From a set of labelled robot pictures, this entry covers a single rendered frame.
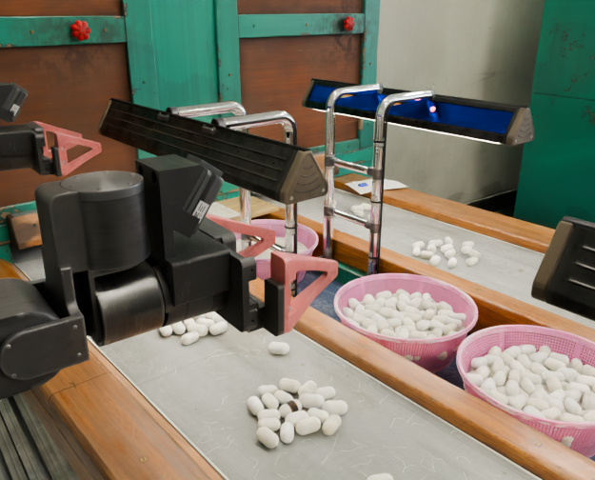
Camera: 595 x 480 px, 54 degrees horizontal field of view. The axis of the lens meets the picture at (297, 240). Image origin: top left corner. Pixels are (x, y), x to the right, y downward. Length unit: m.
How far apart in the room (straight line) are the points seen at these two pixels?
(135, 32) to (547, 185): 2.69
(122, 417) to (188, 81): 0.96
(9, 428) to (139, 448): 0.31
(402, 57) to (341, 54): 1.34
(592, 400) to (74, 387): 0.77
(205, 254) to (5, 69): 1.02
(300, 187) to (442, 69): 2.74
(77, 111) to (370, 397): 0.94
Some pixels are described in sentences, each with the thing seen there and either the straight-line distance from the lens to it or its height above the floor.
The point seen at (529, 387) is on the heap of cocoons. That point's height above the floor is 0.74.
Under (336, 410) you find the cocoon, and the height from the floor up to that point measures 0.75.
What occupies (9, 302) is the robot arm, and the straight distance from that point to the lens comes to 0.44.
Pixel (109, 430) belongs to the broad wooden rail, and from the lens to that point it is 0.86.
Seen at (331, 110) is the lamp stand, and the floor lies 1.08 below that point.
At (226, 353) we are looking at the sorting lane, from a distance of 1.02.
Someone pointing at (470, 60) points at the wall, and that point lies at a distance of 3.67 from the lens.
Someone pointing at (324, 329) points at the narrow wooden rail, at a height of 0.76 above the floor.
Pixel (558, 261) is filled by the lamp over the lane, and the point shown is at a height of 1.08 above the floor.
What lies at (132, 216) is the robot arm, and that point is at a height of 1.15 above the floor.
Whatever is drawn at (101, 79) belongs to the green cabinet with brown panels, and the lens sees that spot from 1.49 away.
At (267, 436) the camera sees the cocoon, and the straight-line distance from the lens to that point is 0.82.
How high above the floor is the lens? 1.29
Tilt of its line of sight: 22 degrees down
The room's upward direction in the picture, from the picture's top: straight up
